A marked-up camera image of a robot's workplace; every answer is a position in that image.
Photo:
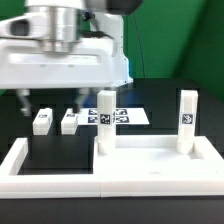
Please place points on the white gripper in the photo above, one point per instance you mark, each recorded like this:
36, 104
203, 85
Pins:
36, 55

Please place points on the white desk top tray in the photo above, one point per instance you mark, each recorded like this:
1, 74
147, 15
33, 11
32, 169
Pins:
156, 154

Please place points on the tag marker plate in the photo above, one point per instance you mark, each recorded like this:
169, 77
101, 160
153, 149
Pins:
123, 116

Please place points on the white U-shaped fence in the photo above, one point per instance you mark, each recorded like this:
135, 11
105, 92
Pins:
13, 185

